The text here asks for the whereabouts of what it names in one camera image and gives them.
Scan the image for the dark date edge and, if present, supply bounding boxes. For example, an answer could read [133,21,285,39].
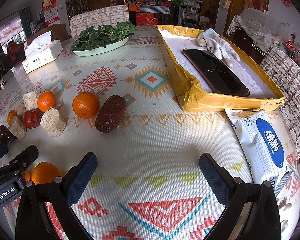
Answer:
[0,125,16,146]

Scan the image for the beige sugarcane chunk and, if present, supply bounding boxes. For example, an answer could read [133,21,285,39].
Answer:
[8,116,27,140]
[23,89,41,110]
[40,107,66,137]

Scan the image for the red jujube fruit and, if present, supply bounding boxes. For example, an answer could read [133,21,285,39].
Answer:
[23,109,40,128]

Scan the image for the small orange mandarin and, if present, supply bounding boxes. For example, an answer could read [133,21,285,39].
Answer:
[7,110,17,125]

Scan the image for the beige sugarcane chunk front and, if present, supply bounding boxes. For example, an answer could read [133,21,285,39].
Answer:
[40,107,66,137]

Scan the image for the beige sugarcane chunk back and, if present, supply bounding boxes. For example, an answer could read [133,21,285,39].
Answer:
[23,89,41,110]

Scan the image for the large orange mandarin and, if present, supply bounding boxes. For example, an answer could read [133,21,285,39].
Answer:
[72,92,100,119]

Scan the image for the large brown date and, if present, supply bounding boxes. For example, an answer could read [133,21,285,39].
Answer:
[95,95,127,133]

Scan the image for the cleaning wipes pack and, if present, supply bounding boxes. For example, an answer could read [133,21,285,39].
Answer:
[225,109,295,196]

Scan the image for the white tissue box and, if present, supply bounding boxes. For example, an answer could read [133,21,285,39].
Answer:
[23,30,63,74]

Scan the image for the yellow taped cardboard tray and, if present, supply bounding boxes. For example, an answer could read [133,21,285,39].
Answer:
[157,25,285,112]

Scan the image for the patterned chair right side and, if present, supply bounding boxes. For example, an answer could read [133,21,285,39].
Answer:
[260,47,300,158]

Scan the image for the black smartphone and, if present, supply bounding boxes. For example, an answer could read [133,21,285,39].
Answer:
[183,48,250,98]

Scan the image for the brown chair back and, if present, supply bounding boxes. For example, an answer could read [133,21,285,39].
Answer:
[27,23,70,45]

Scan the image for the white oval plate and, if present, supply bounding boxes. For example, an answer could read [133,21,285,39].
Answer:
[72,36,130,56]

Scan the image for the green spinach leaves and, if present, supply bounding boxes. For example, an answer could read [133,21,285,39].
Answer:
[71,22,136,51]

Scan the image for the grey cloth glove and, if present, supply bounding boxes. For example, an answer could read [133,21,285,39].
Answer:
[197,28,241,68]

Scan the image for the white patterned chair back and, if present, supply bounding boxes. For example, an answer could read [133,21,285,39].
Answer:
[70,5,129,38]

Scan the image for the wall calendar red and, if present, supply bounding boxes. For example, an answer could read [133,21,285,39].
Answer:
[42,0,59,25]

